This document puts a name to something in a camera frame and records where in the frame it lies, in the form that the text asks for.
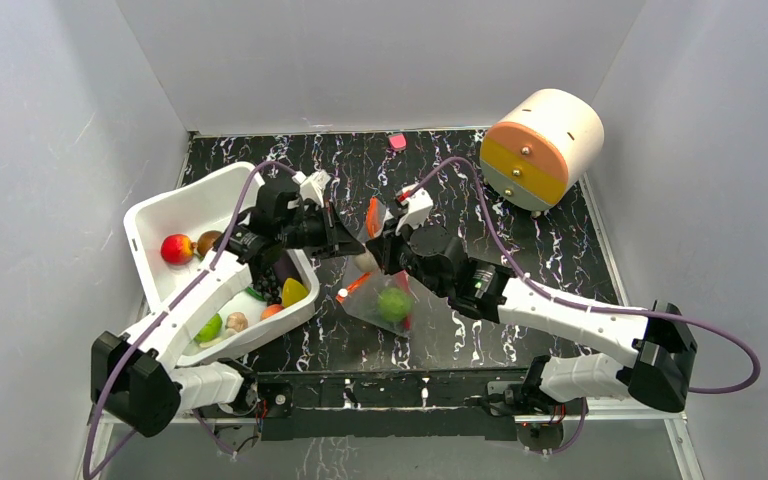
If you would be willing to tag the brown toy kiwi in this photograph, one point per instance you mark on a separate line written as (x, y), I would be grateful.
(206, 242)

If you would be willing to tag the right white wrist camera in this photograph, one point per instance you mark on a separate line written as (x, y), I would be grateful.
(416, 206)

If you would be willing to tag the green toy custard apple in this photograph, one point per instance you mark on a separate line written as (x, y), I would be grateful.
(394, 304)

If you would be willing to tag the white plastic bin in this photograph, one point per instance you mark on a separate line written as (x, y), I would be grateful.
(192, 210)

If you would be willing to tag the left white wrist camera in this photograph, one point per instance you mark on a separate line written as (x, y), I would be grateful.
(312, 186)

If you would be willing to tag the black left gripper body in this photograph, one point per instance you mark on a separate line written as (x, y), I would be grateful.
(307, 233)

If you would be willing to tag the white toy garlic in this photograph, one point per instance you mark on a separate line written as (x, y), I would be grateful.
(365, 262)

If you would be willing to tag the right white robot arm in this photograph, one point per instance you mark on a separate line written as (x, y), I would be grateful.
(636, 354)

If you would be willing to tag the beige toy garlic bulb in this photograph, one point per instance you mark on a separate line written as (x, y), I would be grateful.
(237, 322)

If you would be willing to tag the clear zip bag orange zipper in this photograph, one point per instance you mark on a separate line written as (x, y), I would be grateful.
(359, 292)

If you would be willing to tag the round cream drawer cabinet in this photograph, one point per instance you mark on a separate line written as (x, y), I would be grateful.
(537, 152)

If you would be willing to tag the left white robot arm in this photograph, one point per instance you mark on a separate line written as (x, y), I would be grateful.
(134, 375)

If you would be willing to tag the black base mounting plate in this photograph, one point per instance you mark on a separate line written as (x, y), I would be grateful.
(407, 403)

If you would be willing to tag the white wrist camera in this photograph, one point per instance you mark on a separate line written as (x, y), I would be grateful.
(312, 186)
(416, 206)

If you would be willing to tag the orange toy peach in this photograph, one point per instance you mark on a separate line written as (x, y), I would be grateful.
(270, 311)

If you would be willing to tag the light green toy fruit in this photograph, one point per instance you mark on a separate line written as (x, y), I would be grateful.
(211, 330)

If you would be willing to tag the black toy grape bunch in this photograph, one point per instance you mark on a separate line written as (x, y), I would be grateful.
(268, 287)

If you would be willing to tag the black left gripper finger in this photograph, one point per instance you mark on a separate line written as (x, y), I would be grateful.
(328, 216)
(343, 245)

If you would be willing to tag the small pink eraser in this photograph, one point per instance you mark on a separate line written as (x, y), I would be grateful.
(397, 142)

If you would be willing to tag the red yellow toy pomegranate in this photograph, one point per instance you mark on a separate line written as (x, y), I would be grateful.
(177, 249)

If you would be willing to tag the purple toy eggplant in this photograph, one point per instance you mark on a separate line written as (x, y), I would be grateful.
(284, 268)

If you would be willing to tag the yellow toy starfruit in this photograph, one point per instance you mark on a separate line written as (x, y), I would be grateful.
(293, 291)

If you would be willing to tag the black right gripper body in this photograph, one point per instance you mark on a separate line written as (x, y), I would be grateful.
(396, 248)

